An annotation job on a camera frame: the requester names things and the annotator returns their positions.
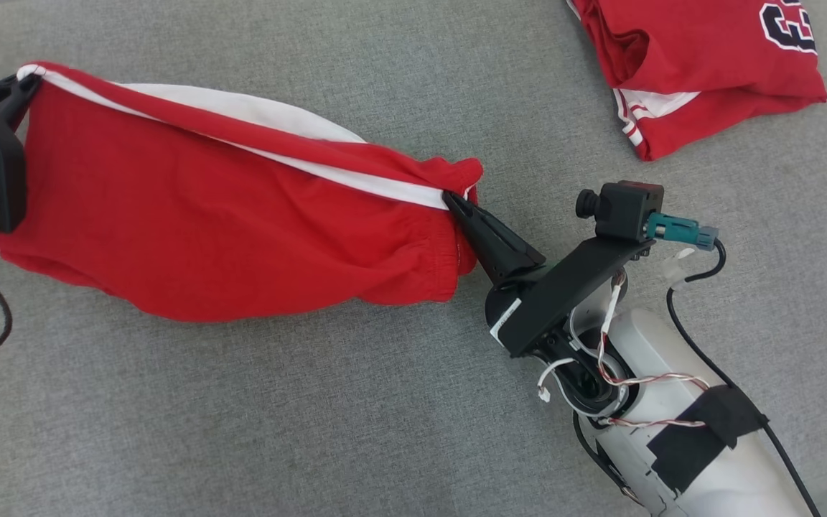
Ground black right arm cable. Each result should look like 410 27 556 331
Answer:
665 239 823 517

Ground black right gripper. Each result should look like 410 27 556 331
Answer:
442 191 655 358

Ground red jersey with white sleeves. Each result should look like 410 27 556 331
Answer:
568 0 827 162

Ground teal right camera connector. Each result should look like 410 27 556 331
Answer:
645 213 719 251

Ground red white wire bundle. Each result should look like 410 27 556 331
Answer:
536 269 710 432

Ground black tape patch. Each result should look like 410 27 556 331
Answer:
647 386 770 495

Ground red shorts with white stripes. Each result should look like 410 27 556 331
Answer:
0 61 484 322

